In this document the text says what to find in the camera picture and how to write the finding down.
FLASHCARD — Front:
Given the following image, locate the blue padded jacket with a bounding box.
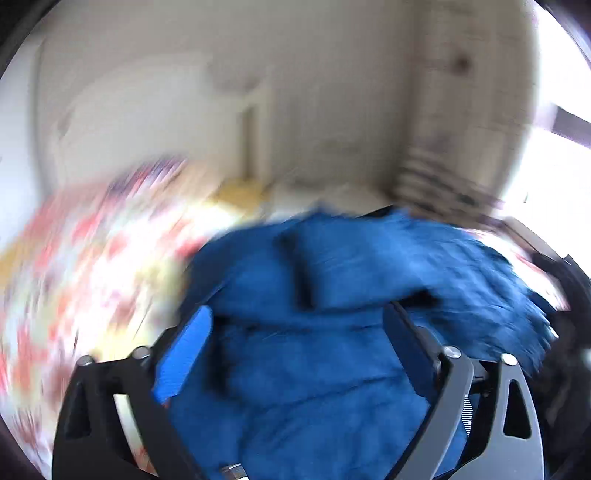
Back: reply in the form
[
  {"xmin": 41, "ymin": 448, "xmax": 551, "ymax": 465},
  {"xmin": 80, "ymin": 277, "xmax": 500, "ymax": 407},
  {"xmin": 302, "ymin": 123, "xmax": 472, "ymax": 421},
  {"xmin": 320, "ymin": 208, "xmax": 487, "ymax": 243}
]
[{"xmin": 154, "ymin": 203, "xmax": 561, "ymax": 480}]

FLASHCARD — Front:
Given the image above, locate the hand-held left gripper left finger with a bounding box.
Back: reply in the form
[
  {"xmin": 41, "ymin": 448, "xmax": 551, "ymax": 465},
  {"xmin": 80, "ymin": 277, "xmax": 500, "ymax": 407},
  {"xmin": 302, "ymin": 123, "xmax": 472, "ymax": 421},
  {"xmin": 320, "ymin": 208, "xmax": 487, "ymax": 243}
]
[{"xmin": 53, "ymin": 305, "xmax": 214, "ymax": 480}]

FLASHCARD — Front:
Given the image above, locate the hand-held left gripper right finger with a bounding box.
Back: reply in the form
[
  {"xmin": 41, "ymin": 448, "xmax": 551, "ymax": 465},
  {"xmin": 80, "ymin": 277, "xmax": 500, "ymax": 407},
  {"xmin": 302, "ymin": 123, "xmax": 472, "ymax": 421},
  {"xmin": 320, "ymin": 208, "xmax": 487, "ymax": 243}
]
[{"xmin": 382, "ymin": 300, "xmax": 546, "ymax": 480}]

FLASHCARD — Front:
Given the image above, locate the floral bed sheet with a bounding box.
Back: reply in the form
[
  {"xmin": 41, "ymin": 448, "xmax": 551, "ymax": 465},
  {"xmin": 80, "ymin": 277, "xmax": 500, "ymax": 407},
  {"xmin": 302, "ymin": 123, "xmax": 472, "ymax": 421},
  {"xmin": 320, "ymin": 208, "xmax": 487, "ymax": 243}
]
[{"xmin": 0, "ymin": 157, "xmax": 241, "ymax": 476}]

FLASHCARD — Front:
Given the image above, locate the patterned curtain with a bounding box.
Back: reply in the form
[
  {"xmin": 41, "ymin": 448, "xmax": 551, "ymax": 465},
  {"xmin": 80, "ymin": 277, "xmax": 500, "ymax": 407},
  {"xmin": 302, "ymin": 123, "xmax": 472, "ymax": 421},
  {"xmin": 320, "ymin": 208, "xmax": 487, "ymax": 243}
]
[{"xmin": 397, "ymin": 0, "xmax": 543, "ymax": 222}]

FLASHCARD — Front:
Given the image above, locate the beige pillow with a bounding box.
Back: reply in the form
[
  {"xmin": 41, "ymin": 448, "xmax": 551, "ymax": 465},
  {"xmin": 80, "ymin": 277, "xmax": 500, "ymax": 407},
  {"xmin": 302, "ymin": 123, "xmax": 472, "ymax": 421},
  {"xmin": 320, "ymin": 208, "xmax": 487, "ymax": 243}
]
[{"xmin": 208, "ymin": 178, "xmax": 278, "ymax": 217}]

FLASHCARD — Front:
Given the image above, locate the window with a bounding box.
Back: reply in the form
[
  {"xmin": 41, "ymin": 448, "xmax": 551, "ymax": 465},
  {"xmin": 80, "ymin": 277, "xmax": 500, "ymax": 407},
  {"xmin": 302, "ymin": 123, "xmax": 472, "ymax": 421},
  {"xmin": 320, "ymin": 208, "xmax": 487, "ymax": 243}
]
[{"xmin": 526, "ymin": 9, "xmax": 591, "ymax": 232}]

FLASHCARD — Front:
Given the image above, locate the colourful patterned pillow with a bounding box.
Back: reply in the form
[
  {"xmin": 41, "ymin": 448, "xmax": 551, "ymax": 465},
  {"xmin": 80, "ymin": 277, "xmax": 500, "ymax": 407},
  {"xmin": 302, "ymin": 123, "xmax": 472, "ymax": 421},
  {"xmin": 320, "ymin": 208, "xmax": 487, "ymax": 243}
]
[{"xmin": 108, "ymin": 157, "xmax": 190, "ymax": 199}]

